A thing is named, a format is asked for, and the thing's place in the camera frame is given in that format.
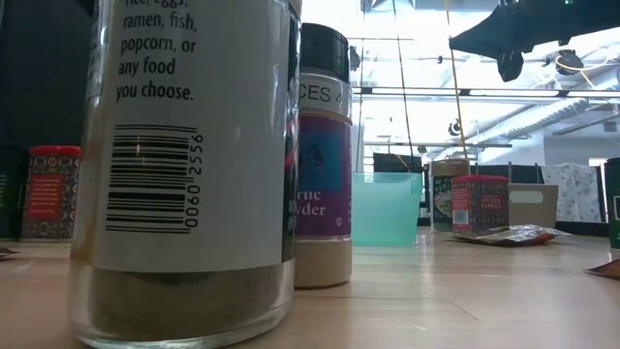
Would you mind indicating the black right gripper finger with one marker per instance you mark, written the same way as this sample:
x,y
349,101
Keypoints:
x,y
489,34
510,65

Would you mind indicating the dark green jar black lid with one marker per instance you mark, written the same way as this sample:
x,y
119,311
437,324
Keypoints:
x,y
614,218

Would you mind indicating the garlic powder jar purple label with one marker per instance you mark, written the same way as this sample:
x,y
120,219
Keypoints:
x,y
324,194

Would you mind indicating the cork lid jar barcode label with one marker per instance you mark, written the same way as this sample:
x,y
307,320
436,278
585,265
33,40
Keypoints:
x,y
194,145

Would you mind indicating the red block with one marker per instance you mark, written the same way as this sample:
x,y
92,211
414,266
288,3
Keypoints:
x,y
51,203

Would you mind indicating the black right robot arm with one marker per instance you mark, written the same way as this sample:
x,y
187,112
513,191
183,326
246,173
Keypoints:
x,y
600,17

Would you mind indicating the long light bar fixture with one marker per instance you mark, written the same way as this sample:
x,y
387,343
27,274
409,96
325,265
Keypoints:
x,y
508,92

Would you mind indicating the black partition panel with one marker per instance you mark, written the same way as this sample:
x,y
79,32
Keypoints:
x,y
523,173

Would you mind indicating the white patterned cloth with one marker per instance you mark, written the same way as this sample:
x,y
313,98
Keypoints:
x,y
571,194

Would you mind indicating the black computer case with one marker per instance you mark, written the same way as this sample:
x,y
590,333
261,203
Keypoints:
x,y
387,162

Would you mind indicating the teal translucent plastic tray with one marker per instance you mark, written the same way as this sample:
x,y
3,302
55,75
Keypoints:
x,y
387,213

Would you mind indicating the black curtain partition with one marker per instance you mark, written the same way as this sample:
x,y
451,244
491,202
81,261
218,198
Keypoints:
x,y
43,72

